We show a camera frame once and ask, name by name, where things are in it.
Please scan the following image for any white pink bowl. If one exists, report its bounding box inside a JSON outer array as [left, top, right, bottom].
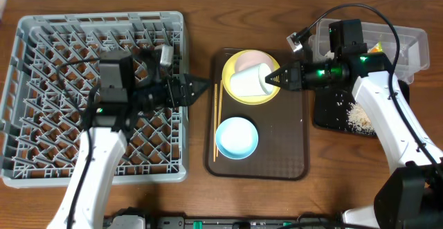
[[230, 50, 274, 97]]

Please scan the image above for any green orange snack wrapper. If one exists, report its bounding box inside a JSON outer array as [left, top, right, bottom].
[[368, 42, 383, 53]]

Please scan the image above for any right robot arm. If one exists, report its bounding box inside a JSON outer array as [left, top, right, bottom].
[[265, 19, 442, 228]]

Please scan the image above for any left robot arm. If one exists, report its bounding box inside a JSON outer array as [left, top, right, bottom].
[[48, 50, 210, 228]]

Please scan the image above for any black waste tray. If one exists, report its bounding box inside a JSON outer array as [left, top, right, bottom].
[[313, 80, 410, 138]]

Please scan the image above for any clear plastic waste bin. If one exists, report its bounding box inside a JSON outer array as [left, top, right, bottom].
[[309, 19, 430, 84]]

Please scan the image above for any grey plastic dishwasher rack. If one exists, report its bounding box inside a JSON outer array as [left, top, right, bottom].
[[1, 11, 189, 188]]

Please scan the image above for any left wooden chopstick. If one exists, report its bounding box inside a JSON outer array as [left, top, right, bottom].
[[213, 83, 218, 162]]

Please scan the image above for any wooden chopstick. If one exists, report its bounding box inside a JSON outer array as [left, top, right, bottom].
[[213, 83, 218, 162], [216, 80, 224, 158]]

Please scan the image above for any right wooden chopstick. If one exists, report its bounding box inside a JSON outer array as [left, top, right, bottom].
[[216, 80, 224, 158]]

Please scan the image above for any yellow round plate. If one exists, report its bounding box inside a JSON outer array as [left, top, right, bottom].
[[221, 48, 280, 105]]

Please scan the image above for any dark brown serving tray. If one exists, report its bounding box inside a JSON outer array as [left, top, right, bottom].
[[203, 48, 310, 181]]

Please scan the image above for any food scraps pile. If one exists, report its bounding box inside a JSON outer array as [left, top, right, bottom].
[[336, 93, 376, 136]]

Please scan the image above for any light blue bowl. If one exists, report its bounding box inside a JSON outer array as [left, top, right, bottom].
[[215, 117, 259, 160]]

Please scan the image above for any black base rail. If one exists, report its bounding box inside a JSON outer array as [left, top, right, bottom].
[[103, 206, 378, 229]]

